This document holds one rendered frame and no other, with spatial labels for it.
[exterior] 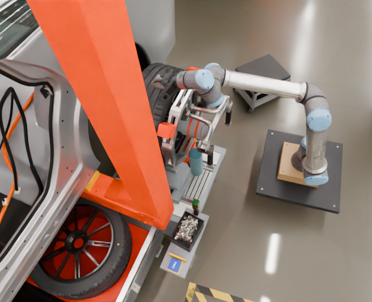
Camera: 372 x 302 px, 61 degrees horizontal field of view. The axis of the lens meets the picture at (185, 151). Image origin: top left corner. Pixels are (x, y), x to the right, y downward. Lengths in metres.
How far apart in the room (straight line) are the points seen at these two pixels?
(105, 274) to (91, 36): 1.59
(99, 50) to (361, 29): 3.84
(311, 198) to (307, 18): 2.51
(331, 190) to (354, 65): 1.75
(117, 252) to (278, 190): 1.24
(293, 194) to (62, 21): 2.04
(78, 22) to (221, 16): 3.56
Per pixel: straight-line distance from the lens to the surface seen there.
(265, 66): 3.17
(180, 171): 2.58
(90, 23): 0.80
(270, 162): 2.58
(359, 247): 2.85
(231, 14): 4.31
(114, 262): 2.12
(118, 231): 2.17
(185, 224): 2.05
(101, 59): 0.86
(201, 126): 1.96
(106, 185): 2.11
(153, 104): 1.79
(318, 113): 1.73
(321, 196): 2.55
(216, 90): 1.56
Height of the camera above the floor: 2.51
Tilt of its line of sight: 59 degrees down
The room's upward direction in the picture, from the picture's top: 6 degrees counter-clockwise
